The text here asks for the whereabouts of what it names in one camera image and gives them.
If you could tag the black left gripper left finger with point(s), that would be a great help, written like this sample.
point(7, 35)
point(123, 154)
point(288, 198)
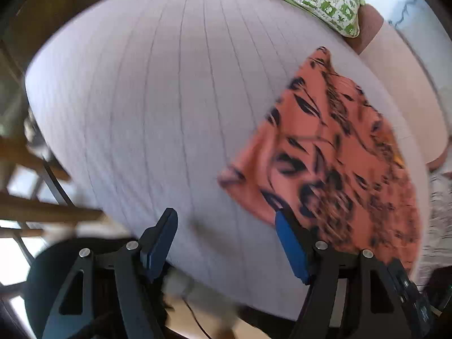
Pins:
point(155, 243)

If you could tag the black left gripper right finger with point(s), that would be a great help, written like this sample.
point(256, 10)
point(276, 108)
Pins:
point(351, 295)

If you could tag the orange black floral garment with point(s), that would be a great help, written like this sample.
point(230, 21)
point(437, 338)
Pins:
point(326, 154)

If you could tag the wooden chair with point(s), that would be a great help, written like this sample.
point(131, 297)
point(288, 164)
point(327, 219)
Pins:
point(36, 192)

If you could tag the pale lilac quilted mattress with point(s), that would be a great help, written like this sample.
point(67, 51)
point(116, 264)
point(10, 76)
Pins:
point(144, 102)

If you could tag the pink bolster cushion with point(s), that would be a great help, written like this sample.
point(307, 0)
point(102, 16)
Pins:
point(389, 58)

